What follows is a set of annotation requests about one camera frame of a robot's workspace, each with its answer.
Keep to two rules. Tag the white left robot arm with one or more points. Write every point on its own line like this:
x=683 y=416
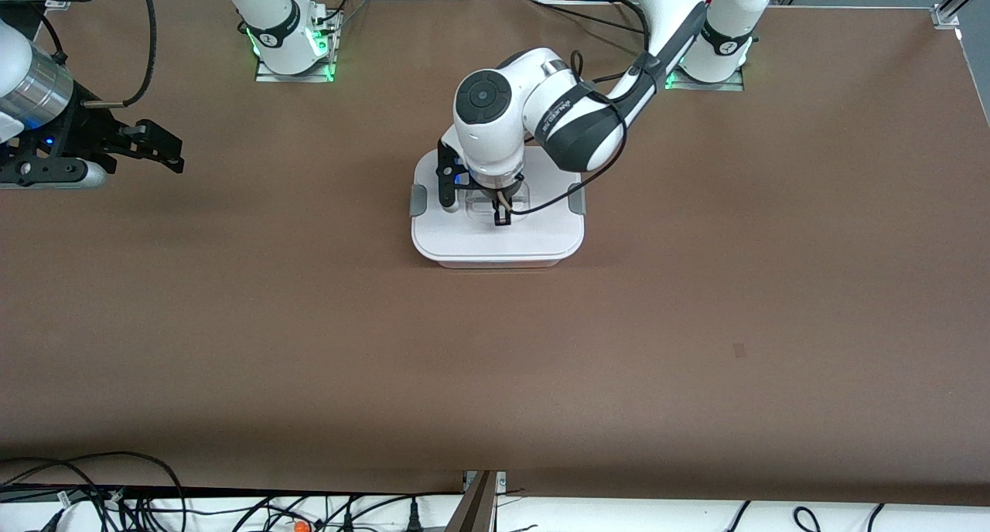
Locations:
x=495 y=122

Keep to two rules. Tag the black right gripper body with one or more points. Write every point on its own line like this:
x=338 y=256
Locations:
x=83 y=131

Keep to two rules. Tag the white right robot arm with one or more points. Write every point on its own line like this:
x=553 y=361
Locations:
x=274 y=22

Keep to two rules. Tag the white box lid grey clips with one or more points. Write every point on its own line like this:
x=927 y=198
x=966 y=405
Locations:
x=541 y=234

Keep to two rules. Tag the black power plug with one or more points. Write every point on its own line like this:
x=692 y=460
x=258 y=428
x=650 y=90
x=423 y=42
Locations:
x=414 y=520

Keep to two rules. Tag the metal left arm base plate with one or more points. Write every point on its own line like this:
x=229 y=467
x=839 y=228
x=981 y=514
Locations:
x=727 y=86

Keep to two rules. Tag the pink plastic box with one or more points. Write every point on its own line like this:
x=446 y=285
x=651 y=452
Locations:
x=495 y=263

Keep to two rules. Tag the aluminium corner bracket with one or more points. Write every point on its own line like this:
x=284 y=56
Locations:
x=945 y=14

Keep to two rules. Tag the aluminium profile beam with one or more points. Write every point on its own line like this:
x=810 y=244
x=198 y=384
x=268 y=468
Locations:
x=479 y=509

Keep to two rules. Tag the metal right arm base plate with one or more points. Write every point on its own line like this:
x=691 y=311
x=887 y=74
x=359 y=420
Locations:
x=267 y=74

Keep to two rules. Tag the brown table mat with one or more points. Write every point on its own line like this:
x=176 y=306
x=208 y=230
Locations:
x=495 y=377

